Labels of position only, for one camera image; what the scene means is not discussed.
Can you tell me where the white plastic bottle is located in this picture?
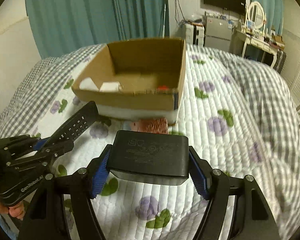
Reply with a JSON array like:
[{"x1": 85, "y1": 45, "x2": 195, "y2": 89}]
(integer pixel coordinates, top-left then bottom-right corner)
[{"x1": 79, "y1": 77, "x2": 99, "y2": 92}]

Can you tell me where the black power adapter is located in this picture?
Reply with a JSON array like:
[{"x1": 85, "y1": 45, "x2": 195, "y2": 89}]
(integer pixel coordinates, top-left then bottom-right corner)
[{"x1": 107, "y1": 130, "x2": 189, "y2": 186}]

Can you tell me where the white power adapter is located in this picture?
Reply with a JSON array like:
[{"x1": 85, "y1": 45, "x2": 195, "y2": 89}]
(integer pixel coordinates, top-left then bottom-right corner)
[{"x1": 99, "y1": 81, "x2": 122, "y2": 93}]

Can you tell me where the red cap white bottle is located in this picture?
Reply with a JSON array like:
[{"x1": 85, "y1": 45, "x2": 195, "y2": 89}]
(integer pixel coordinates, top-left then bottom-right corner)
[{"x1": 157, "y1": 86, "x2": 170, "y2": 91}]

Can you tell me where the person's left hand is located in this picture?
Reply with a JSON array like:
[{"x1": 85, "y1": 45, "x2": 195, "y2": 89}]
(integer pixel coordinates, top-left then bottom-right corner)
[{"x1": 0, "y1": 201, "x2": 25, "y2": 220}]

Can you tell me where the grey checked duvet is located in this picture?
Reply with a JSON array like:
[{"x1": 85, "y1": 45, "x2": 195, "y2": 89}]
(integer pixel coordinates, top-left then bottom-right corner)
[{"x1": 0, "y1": 44, "x2": 300, "y2": 239}]

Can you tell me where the floral quilted bed pad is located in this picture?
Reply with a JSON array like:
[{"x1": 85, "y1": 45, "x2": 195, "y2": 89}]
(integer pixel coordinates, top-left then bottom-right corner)
[{"x1": 29, "y1": 43, "x2": 286, "y2": 240}]

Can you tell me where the phone with brown case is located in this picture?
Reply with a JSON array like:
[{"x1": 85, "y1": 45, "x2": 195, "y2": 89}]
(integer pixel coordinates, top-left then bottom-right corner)
[{"x1": 129, "y1": 118, "x2": 168, "y2": 134}]

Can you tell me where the brown cardboard box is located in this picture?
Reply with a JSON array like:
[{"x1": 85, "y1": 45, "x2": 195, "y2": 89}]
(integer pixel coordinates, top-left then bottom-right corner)
[{"x1": 72, "y1": 38, "x2": 186, "y2": 124}]

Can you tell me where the green curtain left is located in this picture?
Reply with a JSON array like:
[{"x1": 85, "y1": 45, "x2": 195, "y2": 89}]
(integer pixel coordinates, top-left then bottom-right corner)
[{"x1": 25, "y1": 0, "x2": 169, "y2": 58}]

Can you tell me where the green curtain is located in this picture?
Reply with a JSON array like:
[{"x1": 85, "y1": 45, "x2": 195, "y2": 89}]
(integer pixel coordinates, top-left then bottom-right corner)
[
  {"x1": 25, "y1": 0, "x2": 169, "y2": 58},
  {"x1": 250, "y1": 0, "x2": 285, "y2": 34}
]

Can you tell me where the white dressing table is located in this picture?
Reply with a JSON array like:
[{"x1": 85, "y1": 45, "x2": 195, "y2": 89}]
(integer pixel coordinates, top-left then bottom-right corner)
[{"x1": 229, "y1": 29, "x2": 287, "y2": 74}]

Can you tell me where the grey mini fridge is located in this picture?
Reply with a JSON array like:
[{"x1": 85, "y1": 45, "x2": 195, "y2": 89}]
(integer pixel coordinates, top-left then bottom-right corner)
[{"x1": 204, "y1": 17, "x2": 232, "y2": 51}]

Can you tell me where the white suitcase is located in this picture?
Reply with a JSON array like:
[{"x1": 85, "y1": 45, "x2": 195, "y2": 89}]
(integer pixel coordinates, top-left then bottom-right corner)
[{"x1": 182, "y1": 23, "x2": 205, "y2": 47}]

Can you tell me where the white louvered wardrobe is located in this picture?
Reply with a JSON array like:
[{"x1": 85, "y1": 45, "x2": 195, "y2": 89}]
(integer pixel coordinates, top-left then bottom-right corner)
[{"x1": 281, "y1": 0, "x2": 300, "y2": 105}]

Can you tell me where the white oval vanity mirror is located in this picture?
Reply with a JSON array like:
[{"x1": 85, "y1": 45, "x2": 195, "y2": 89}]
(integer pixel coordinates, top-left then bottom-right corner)
[{"x1": 245, "y1": 1, "x2": 267, "y2": 30}]

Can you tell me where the green curtain right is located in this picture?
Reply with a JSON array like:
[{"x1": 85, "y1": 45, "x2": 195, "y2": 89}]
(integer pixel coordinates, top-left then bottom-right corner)
[{"x1": 250, "y1": 0, "x2": 285, "y2": 34}]

